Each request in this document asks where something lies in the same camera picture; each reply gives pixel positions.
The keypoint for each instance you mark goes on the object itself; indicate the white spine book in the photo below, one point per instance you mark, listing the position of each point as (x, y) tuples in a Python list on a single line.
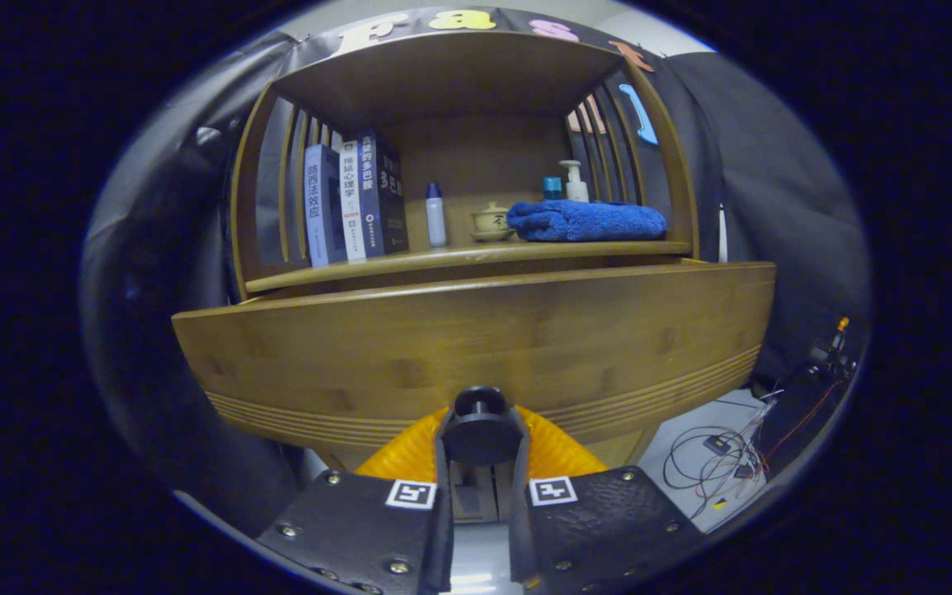
[(350, 202)]

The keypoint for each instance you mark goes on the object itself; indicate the wooden countertop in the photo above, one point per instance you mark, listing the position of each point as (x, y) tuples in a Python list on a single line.
[(459, 258)]

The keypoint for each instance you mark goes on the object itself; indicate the white bottle with blue cap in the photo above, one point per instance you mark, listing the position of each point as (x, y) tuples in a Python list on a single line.
[(436, 219)]

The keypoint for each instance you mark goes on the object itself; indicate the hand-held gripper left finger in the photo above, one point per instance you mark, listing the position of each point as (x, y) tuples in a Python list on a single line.
[(443, 537)]

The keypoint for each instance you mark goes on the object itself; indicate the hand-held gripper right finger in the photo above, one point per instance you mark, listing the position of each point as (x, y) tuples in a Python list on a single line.
[(519, 537)]

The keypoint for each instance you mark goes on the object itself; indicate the cream lidded teacup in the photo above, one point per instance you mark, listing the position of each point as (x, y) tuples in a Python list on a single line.
[(491, 221)]

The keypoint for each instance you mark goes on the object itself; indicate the wooden cabinet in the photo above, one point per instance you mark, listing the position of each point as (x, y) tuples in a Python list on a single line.
[(476, 157)]

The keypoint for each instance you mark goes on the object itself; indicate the dark navy book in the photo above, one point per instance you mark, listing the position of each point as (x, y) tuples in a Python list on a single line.
[(385, 194)]

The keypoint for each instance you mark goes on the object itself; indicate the black device with orange tip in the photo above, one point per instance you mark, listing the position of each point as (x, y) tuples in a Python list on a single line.
[(827, 355)]

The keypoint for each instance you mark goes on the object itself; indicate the teal bottle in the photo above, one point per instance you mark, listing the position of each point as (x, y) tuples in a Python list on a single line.
[(552, 188)]

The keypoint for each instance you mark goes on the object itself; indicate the light blue book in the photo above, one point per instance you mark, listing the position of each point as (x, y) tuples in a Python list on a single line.
[(323, 207)]

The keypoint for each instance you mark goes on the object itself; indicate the wooden cabinet door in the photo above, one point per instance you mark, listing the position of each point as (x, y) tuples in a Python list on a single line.
[(466, 496), (499, 496)]

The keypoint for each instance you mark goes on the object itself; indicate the blue folded towel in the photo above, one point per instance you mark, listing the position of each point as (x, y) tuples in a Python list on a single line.
[(587, 221)]

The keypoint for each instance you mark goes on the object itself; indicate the white pump bottle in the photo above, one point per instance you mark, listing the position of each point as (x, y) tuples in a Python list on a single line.
[(577, 188)]

